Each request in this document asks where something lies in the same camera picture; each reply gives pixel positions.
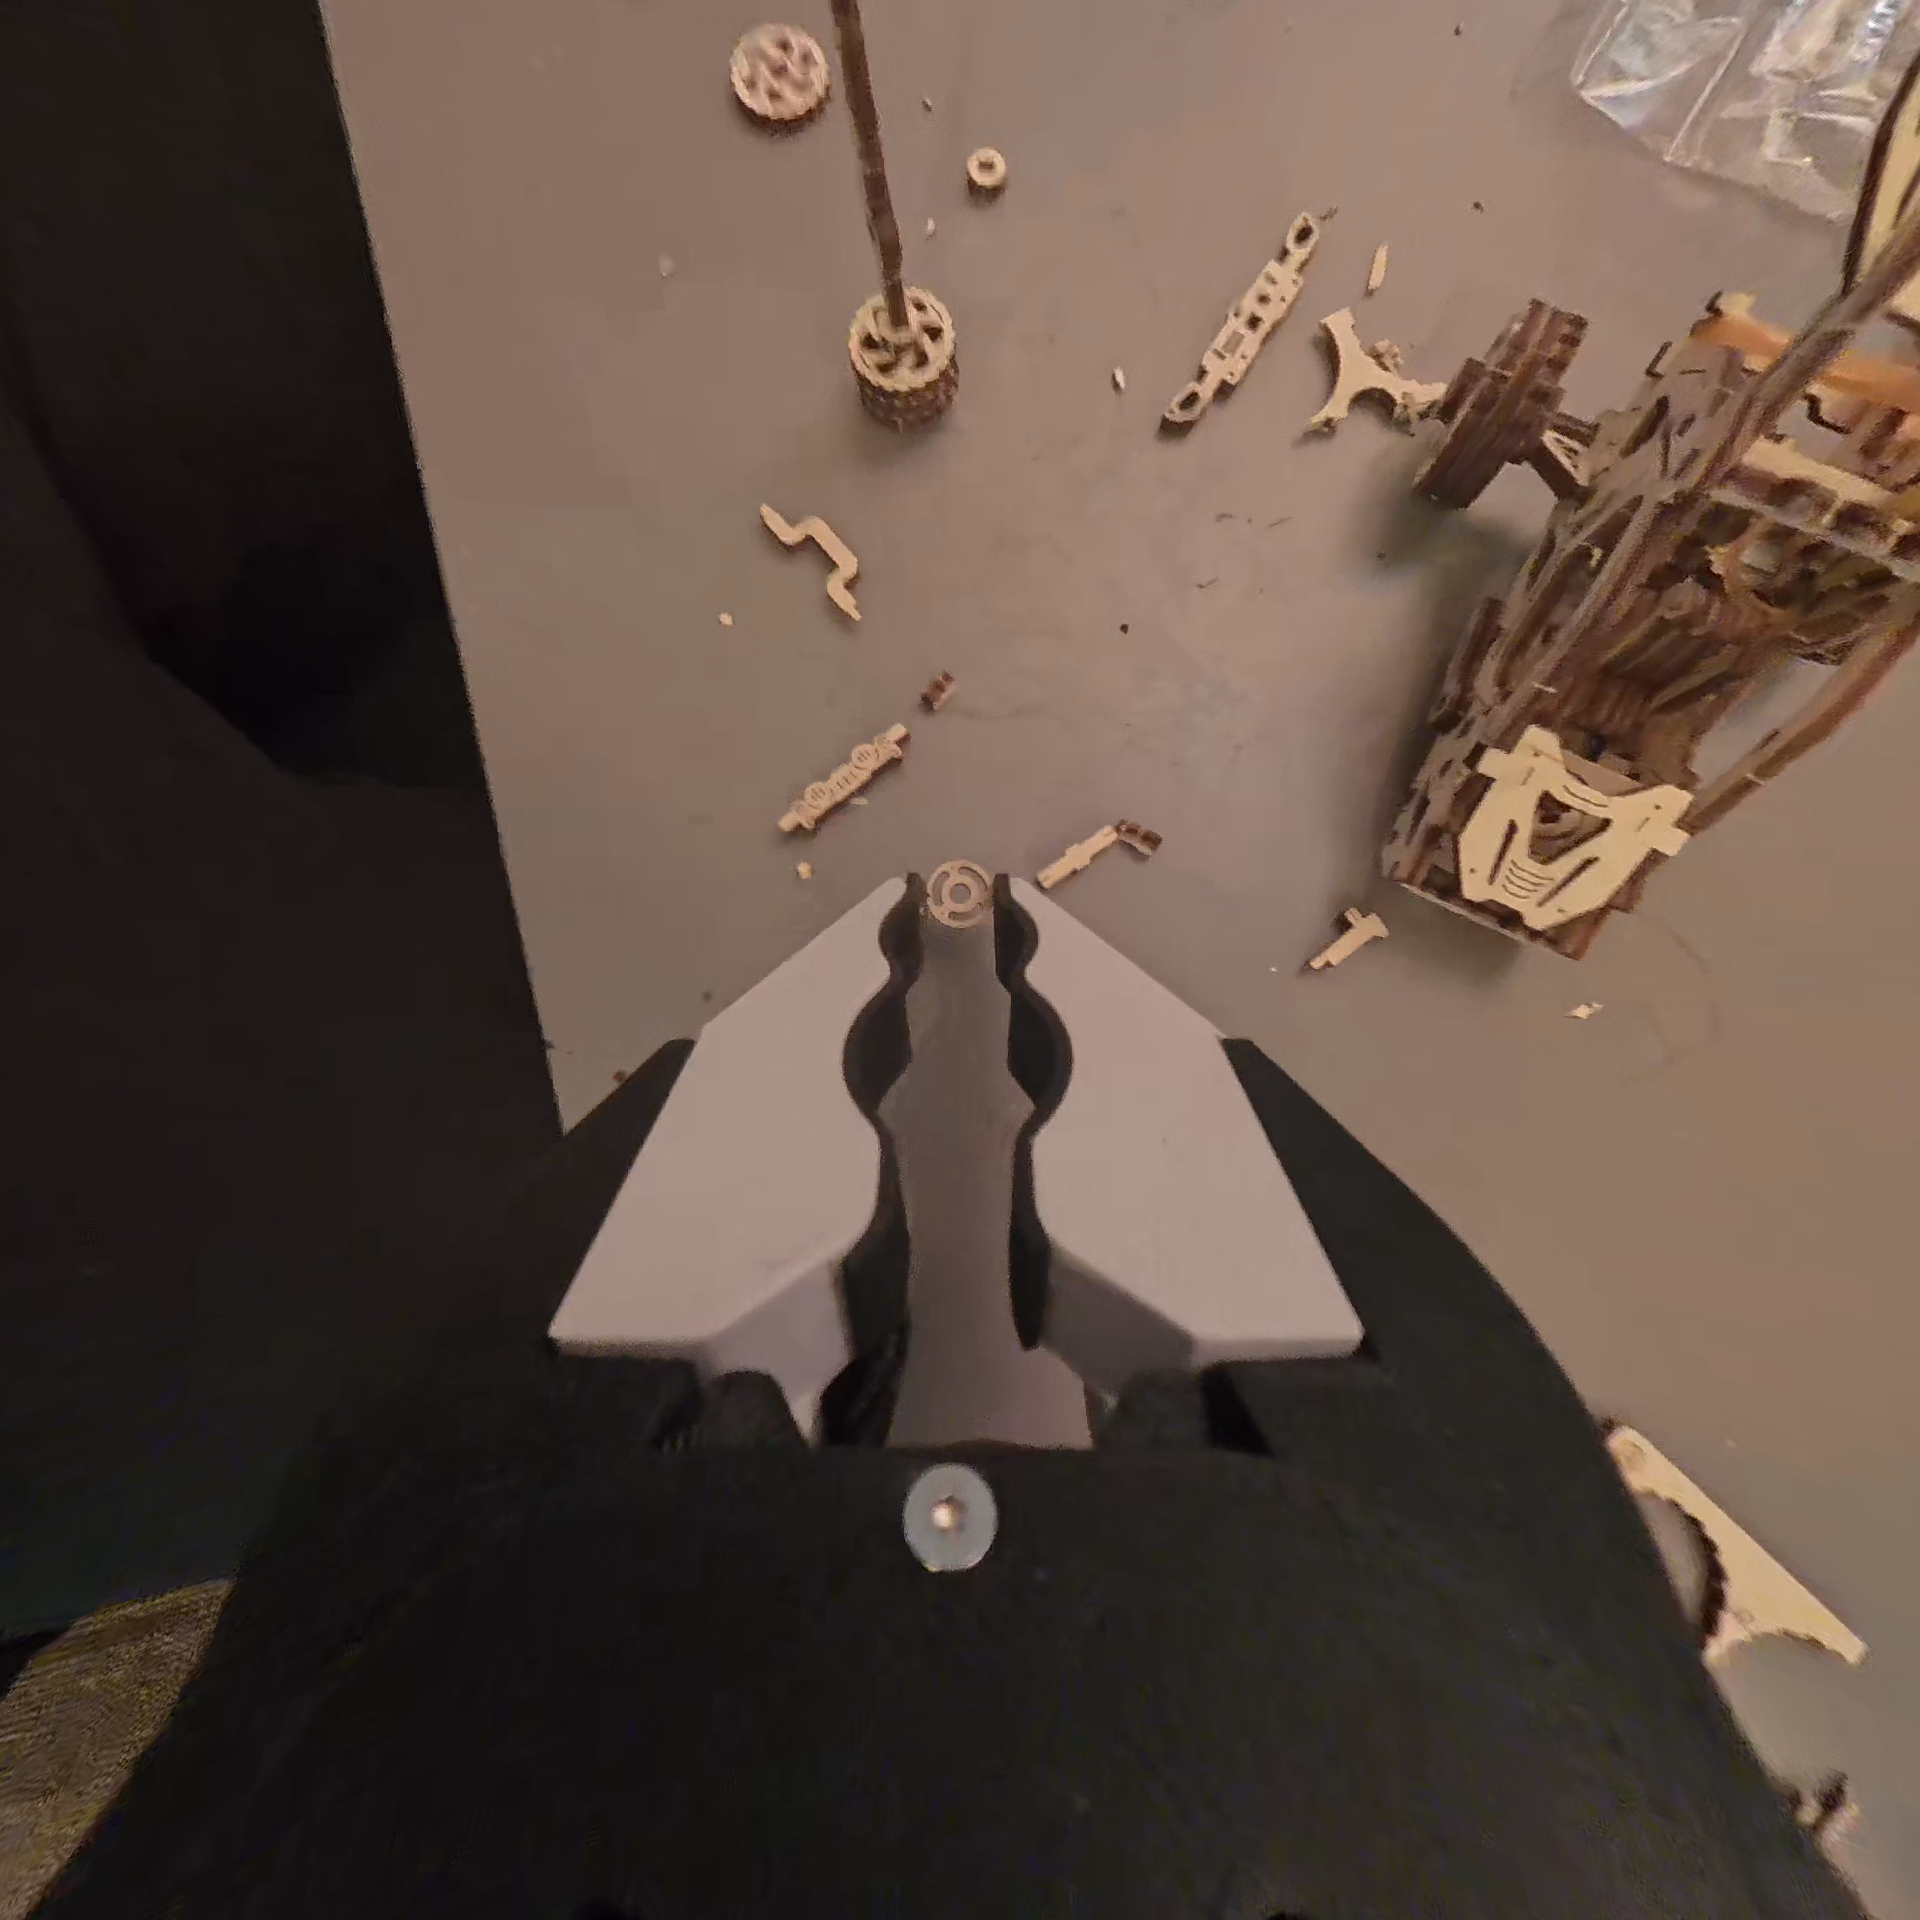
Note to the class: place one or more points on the branch-shaped plywood scrap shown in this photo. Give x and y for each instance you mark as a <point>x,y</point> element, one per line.
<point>1359,376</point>

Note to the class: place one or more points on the wooden peg part dark tip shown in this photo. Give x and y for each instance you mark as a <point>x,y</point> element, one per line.
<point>1088,857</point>

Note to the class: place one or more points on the wooden model buggy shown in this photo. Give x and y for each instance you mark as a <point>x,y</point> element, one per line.
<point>1621,675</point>

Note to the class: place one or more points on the person's black-clothed body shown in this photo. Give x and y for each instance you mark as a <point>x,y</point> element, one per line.
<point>196,749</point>

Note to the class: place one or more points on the square-holed wooden part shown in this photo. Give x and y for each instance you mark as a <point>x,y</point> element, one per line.
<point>973,170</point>

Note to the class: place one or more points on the zigzag wooden part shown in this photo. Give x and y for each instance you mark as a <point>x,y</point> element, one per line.
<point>820,555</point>

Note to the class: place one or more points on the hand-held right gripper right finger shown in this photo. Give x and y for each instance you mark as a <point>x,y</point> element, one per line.
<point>1202,1200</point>

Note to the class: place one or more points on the clear plastic bag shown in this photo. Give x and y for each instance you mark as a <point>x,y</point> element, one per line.
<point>1757,90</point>

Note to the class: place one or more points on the slotted wooden link bar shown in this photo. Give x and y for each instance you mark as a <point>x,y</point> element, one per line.
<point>1243,328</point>

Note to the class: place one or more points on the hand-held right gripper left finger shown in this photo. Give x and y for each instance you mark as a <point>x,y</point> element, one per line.
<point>722,1200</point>

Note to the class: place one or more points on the wooden wheel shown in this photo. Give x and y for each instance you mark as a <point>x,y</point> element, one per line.
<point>902,360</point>

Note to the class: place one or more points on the small spoked wooden disc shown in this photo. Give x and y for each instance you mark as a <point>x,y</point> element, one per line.
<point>957,891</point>
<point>780,75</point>

